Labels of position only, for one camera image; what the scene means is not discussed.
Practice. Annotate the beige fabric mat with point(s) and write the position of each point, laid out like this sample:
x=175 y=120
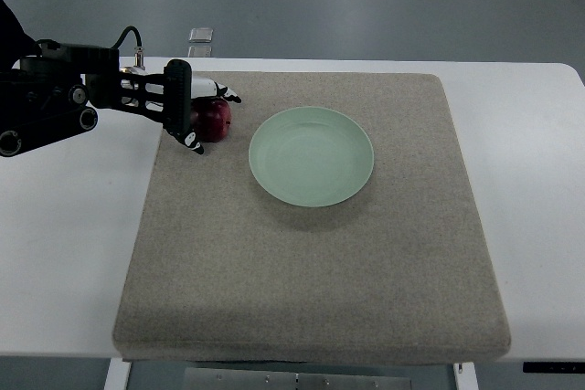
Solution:
x=397 y=274

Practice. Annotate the black table control panel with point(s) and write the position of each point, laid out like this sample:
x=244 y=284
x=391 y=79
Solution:
x=554 y=367

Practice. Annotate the lower floor socket plate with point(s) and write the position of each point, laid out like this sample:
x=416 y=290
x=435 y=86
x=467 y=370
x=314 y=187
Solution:
x=199 y=51

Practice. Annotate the metal plate under table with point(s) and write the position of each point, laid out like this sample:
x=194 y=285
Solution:
x=204 y=378

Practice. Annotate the light green plate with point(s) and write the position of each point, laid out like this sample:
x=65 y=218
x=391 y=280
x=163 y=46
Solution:
x=311 y=156

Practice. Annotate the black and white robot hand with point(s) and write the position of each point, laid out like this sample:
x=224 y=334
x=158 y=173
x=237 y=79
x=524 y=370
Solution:
x=205 y=93

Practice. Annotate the person's dark trouser legs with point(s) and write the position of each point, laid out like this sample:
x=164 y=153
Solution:
x=15 y=43

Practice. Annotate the red apple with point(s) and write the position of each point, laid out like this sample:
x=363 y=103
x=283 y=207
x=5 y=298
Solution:
x=210 y=118

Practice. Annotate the white table leg frame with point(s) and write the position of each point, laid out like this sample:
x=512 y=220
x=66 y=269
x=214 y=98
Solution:
x=117 y=376

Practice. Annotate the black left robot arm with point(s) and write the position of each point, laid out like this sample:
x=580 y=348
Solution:
x=52 y=91

